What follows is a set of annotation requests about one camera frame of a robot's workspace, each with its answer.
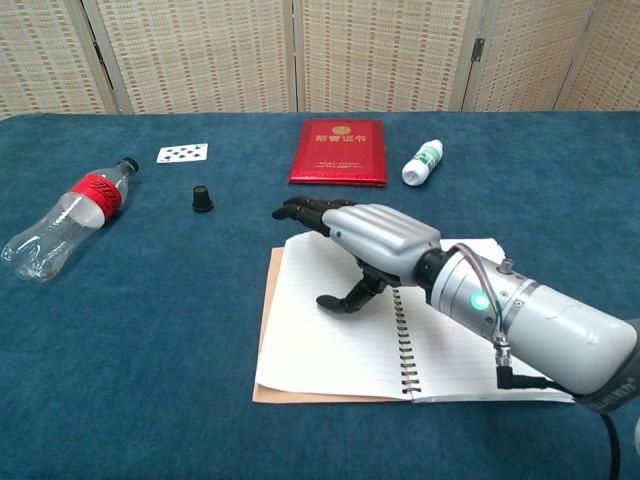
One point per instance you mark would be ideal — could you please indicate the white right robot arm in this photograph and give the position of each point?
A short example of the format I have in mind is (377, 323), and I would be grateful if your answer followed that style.
(530, 320)

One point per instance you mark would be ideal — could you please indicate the clear red-label soda bottle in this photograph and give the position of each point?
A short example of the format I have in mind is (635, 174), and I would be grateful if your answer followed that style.
(70, 220)

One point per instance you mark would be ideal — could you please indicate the spades playing card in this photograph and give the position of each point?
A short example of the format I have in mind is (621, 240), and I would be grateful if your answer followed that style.
(182, 153)

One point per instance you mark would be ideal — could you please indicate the woven folding screen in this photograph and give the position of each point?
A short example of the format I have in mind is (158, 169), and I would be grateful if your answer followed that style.
(320, 55)

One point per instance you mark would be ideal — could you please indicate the small black cap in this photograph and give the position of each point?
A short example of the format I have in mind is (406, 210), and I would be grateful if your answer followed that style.
(202, 198)

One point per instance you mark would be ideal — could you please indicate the small white green-label bottle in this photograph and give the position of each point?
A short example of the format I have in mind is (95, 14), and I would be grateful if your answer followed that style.
(423, 164)

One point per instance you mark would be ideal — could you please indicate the red certificate folder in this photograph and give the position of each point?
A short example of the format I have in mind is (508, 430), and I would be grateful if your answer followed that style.
(339, 153)

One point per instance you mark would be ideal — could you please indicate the black screen hinge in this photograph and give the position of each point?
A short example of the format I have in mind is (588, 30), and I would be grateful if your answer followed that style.
(477, 50)

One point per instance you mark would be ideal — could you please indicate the kraft cover spiral notebook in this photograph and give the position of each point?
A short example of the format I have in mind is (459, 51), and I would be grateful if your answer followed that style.
(380, 335)

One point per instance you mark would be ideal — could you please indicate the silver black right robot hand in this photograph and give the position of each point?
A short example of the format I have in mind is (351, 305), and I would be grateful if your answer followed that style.
(370, 240)

